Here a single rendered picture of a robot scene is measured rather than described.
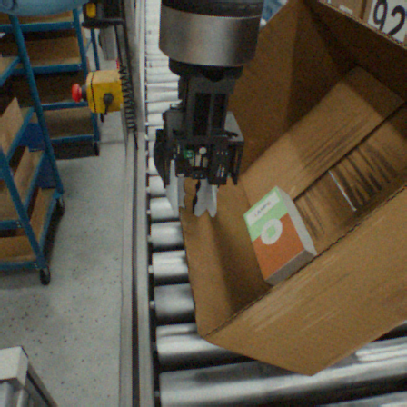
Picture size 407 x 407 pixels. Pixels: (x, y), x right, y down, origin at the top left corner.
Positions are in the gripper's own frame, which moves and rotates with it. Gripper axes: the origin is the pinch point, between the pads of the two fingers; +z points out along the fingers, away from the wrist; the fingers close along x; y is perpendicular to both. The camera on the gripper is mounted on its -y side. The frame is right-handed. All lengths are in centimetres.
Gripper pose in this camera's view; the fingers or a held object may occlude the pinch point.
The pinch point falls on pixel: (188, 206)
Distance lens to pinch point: 49.3
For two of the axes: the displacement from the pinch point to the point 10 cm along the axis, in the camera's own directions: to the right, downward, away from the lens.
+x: 9.9, -0.1, 1.7
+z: -1.0, 7.7, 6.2
